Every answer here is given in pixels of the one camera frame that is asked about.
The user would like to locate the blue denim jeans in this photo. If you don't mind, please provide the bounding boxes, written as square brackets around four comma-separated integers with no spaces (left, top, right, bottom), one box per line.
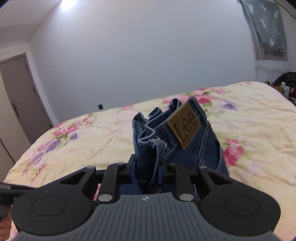
[119,96,228,195]

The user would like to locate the grey bedroom door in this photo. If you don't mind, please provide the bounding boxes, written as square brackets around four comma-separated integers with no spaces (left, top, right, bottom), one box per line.
[1,53,53,144]

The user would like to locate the person's left hand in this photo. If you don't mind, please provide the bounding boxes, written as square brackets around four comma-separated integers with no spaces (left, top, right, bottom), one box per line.
[0,211,12,240]

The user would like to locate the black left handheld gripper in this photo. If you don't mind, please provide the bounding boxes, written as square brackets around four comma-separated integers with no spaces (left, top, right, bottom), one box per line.
[0,182,32,220]

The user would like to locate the floral yellow bed quilt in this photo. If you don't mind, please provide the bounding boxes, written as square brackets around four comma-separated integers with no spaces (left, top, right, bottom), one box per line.
[5,82,295,240]

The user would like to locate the pile of dark clothes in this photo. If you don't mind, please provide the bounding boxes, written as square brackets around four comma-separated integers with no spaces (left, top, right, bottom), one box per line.
[264,72,296,105]

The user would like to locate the green patterned window curtain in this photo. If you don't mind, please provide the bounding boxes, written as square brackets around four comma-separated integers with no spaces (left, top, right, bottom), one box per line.
[239,1,288,71]

